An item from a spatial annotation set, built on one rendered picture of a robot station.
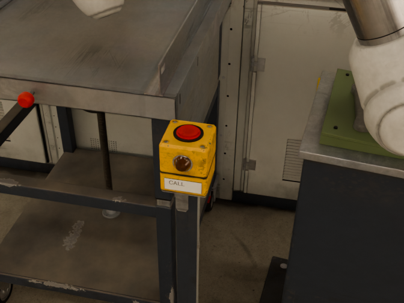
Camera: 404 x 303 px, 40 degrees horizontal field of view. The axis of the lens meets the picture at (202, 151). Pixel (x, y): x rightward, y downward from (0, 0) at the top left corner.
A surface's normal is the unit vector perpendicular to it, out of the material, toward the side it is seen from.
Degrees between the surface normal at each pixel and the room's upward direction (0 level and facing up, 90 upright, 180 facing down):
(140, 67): 0
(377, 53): 62
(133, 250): 0
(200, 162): 90
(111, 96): 90
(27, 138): 90
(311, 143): 0
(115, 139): 90
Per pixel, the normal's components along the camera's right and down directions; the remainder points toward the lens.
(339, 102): 0.05, -0.80
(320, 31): -0.21, 0.58
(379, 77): -0.62, 0.36
